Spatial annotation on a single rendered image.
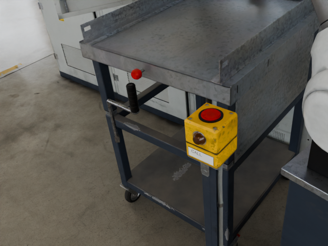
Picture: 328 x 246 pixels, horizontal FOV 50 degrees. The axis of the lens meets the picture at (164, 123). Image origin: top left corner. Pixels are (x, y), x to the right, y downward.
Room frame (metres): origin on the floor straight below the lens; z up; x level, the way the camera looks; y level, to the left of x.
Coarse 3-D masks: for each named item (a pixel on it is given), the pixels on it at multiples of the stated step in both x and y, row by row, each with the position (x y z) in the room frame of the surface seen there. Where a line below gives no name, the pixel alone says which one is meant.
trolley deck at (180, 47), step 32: (192, 0) 1.51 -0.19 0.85; (224, 0) 1.45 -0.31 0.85; (256, 0) 1.40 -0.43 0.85; (128, 32) 1.23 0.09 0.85; (160, 32) 1.19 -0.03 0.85; (192, 32) 1.16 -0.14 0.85; (224, 32) 1.12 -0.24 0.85; (256, 32) 1.09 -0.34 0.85; (288, 32) 1.05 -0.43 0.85; (128, 64) 1.02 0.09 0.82; (160, 64) 0.94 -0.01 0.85; (192, 64) 0.91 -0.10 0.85; (224, 64) 0.89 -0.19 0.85; (256, 64) 0.87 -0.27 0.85; (224, 96) 0.77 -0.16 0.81
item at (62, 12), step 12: (60, 0) 1.53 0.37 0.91; (72, 0) 1.55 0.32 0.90; (84, 0) 1.57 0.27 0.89; (96, 0) 1.58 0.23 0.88; (108, 0) 1.60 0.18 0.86; (120, 0) 1.61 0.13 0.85; (132, 0) 1.60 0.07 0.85; (60, 12) 1.50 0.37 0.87; (72, 12) 1.52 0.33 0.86; (84, 12) 1.53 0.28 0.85
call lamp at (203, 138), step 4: (196, 132) 0.55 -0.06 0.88; (200, 132) 0.54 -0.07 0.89; (196, 136) 0.54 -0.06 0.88; (200, 136) 0.54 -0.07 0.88; (204, 136) 0.54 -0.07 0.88; (196, 140) 0.54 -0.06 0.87; (200, 140) 0.53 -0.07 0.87; (204, 140) 0.53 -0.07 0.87; (200, 144) 0.53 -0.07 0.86; (204, 144) 0.54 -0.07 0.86
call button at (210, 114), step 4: (204, 112) 0.58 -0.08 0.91; (208, 112) 0.58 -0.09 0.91; (212, 112) 0.58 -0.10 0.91; (216, 112) 0.58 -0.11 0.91; (204, 116) 0.57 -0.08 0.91; (208, 116) 0.57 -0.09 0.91; (212, 116) 0.56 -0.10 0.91; (216, 116) 0.56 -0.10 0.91; (220, 116) 0.56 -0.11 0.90; (208, 120) 0.56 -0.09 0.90; (212, 120) 0.56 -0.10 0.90
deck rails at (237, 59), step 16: (144, 0) 1.40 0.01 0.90; (160, 0) 1.46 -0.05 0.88; (176, 0) 1.52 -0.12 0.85; (304, 0) 1.14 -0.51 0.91; (112, 16) 1.27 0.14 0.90; (128, 16) 1.33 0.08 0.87; (144, 16) 1.37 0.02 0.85; (288, 16) 1.06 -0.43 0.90; (304, 16) 1.15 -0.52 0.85; (96, 32) 1.21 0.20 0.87; (112, 32) 1.24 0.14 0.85; (272, 32) 0.98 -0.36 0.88; (240, 48) 0.85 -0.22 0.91; (256, 48) 0.92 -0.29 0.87; (240, 64) 0.85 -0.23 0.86; (224, 80) 0.80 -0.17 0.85
